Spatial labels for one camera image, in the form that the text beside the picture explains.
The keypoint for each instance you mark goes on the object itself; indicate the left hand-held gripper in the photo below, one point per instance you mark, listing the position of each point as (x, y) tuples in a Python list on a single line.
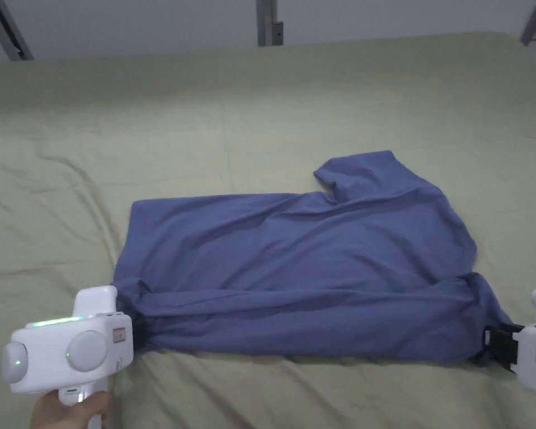
[(53, 353)]

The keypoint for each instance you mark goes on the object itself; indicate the dark blue shirt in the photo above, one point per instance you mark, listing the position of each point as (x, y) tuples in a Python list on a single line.
[(295, 250)]

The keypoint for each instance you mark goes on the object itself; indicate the person's left hand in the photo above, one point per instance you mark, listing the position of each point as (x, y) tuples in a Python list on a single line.
[(67, 413)]

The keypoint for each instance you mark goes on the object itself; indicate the bed with pale green sheet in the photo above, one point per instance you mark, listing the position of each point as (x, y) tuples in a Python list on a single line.
[(169, 116)]

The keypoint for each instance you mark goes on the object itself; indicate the grey metal post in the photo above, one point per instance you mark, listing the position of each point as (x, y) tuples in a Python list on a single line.
[(535, 20), (6, 29), (270, 20)]

